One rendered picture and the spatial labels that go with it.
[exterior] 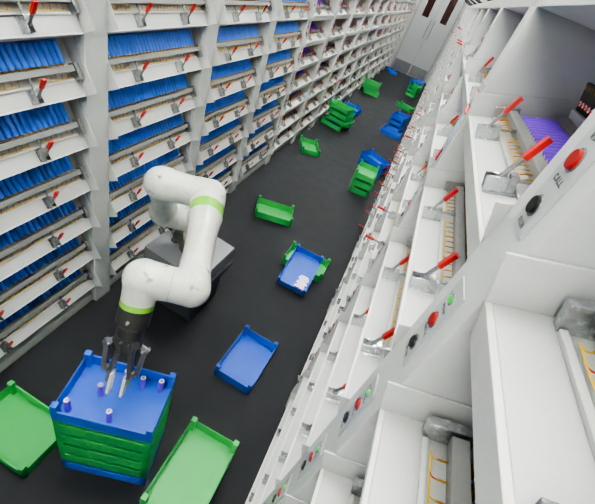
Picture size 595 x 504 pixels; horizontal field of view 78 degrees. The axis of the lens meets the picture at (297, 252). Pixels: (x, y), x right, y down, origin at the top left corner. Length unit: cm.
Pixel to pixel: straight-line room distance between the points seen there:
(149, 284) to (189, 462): 78
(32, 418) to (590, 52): 204
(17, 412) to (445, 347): 171
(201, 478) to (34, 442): 65
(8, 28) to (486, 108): 118
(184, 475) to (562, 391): 140
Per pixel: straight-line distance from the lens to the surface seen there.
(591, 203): 32
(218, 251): 193
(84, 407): 141
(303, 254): 254
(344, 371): 100
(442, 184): 105
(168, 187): 134
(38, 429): 184
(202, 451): 161
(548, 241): 33
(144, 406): 139
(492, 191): 57
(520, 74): 100
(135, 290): 105
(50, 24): 137
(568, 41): 101
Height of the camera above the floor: 167
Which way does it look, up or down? 38 degrees down
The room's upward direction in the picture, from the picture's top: 23 degrees clockwise
